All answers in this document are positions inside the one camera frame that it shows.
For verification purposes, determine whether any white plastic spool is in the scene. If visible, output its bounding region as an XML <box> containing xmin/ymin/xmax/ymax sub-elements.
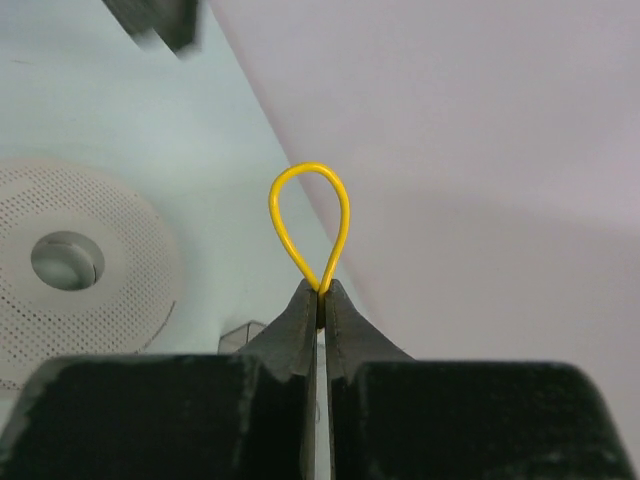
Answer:
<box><xmin>1</xmin><ymin>158</ymin><xmax>183</xmax><ymax>390</ymax></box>

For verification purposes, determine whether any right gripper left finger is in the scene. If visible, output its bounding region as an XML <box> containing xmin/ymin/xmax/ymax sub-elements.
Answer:
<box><xmin>1</xmin><ymin>282</ymin><xmax>318</xmax><ymax>479</ymax></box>

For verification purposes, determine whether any clear plastic box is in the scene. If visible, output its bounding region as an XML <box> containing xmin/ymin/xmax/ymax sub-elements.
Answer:
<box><xmin>218</xmin><ymin>321</ymin><xmax>266</xmax><ymax>354</ymax></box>

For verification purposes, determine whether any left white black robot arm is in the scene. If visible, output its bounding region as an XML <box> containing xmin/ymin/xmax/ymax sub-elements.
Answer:
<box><xmin>102</xmin><ymin>0</ymin><xmax>201</xmax><ymax>56</ymax></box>

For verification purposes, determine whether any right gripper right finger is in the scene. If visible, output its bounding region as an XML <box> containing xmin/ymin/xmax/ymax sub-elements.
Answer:
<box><xmin>324</xmin><ymin>282</ymin><xmax>636</xmax><ymax>479</ymax></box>

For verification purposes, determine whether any yellow cable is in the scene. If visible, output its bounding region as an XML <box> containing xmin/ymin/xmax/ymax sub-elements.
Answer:
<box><xmin>268</xmin><ymin>160</ymin><xmax>352</xmax><ymax>293</ymax></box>

